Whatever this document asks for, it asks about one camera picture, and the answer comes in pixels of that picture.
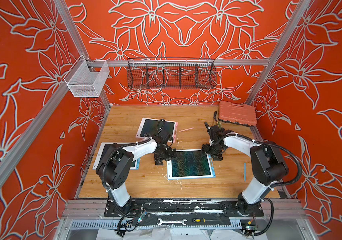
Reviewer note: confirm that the blue stylus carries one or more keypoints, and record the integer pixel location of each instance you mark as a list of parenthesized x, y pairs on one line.
[(245, 172)]

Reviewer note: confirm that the silver combination wrench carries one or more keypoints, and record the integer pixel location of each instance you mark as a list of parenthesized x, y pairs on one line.
[(163, 222)]

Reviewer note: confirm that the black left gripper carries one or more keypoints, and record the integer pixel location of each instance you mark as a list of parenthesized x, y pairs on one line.
[(170, 155)]

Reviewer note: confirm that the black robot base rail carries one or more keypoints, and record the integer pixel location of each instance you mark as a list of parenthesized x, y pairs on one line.
[(174, 206)]

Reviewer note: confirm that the red plastic tool case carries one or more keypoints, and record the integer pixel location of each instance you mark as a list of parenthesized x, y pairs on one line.
[(240, 114)]

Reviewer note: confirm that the yellow handled screwdriver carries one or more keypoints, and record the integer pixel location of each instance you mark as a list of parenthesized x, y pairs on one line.
[(202, 220)]

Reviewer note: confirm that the blue tablet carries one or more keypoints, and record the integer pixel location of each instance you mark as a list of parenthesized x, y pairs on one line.
[(103, 150), (190, 164)]

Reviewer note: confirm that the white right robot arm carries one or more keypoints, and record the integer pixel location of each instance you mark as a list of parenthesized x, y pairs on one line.
[(268, 164)]

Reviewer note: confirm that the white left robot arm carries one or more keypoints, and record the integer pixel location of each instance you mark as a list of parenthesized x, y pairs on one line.
[(114, 167)]

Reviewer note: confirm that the black wire wall basket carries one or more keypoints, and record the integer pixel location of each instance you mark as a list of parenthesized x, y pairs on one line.
[(161, 73)]

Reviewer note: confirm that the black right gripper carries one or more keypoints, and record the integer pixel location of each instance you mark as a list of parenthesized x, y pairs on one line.
[(212, 149)]

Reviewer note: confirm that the clear plastic wall bin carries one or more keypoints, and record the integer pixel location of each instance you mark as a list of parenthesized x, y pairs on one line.
[(84, 80)]

